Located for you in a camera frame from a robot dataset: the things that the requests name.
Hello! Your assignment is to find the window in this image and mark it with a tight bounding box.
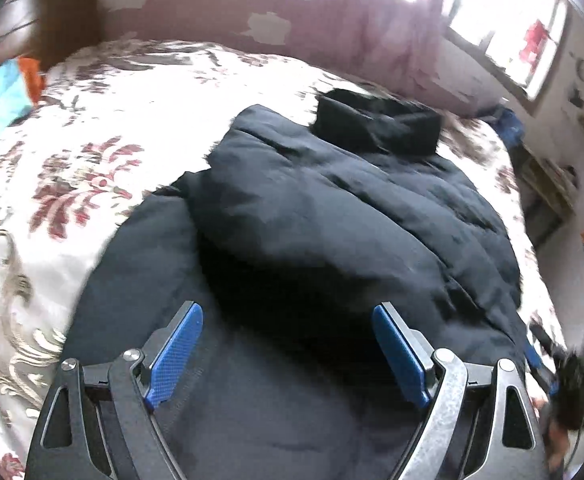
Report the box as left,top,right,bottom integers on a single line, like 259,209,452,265
387,0,570,102

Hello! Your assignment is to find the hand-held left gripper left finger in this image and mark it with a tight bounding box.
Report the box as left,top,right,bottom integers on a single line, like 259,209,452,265
26,301,203,480

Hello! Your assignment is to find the black padded jacket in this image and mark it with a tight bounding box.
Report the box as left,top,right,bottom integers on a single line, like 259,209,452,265
62,89,538,480

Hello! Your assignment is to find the blue bag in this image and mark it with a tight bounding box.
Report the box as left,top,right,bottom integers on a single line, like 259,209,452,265
489,105,524,147

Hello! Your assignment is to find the pink curtain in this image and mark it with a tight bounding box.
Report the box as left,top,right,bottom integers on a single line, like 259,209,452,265
317,0,448,92

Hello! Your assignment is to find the wooden headboard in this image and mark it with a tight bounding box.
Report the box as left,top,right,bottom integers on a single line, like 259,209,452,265
0,0,100,141

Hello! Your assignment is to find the red window decoration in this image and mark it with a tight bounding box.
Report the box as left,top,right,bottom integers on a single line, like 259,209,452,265
519,20,548,63

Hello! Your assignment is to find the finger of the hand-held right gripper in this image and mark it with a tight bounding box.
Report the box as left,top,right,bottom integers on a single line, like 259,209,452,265
524,321,562,397

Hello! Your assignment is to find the low wooden shelf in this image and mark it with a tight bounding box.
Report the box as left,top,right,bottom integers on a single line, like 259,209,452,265
517,145,579,222

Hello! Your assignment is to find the floral bedspread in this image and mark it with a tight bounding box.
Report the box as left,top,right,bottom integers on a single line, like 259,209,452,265
0,40,568,480

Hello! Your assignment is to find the light blue cloth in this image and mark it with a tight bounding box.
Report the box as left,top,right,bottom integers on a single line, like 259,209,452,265
0,60,32,142

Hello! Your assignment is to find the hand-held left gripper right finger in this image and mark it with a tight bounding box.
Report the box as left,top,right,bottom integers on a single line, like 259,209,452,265
372,302,548,480

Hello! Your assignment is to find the orange cloth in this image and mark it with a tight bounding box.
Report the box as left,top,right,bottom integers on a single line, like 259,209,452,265
16,57,46,106

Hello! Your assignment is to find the person's right hand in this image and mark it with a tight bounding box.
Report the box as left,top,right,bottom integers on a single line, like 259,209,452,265
544,417,575,468

